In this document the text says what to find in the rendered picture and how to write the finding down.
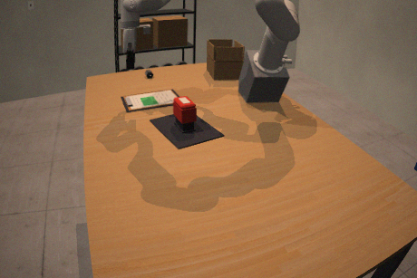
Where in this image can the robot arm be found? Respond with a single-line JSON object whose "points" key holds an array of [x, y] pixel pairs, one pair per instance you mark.
{"points": [[282, 27]]}

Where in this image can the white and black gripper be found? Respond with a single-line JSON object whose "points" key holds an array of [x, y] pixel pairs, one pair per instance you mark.
{"points": [[129, 42]]}

